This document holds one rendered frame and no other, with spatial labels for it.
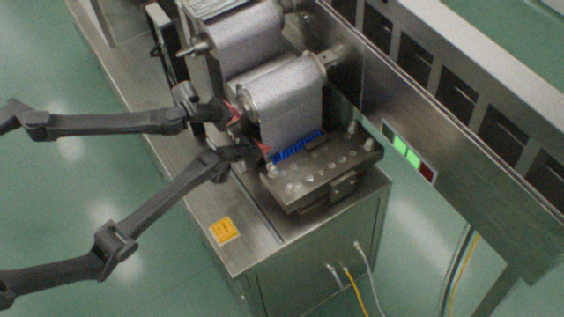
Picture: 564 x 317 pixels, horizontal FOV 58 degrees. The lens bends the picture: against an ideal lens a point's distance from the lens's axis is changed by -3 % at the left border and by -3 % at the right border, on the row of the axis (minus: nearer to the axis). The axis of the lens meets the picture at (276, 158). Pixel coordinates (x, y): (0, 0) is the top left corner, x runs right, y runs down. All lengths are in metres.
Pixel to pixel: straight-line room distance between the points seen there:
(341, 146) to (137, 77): 1.00
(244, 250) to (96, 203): 1.54
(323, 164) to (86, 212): 1.73
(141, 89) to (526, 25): 2.78
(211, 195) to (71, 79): 2.20
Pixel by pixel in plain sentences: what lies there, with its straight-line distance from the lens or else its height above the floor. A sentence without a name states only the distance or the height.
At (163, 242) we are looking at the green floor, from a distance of 2.88.
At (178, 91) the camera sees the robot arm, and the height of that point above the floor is 1.38.
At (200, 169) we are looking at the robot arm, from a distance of 1.55.
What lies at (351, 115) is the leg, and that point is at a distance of 2.21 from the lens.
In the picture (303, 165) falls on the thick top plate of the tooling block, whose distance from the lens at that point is 1.76.
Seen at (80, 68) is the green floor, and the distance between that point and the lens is 3.94.
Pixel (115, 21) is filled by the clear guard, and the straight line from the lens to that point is 2.48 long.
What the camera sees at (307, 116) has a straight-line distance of 1.75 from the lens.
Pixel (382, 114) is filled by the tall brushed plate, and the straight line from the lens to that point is 1.63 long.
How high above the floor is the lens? 2.47
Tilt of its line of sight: 54 degrees down
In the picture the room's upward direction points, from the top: 7 degrees counter-clockwise
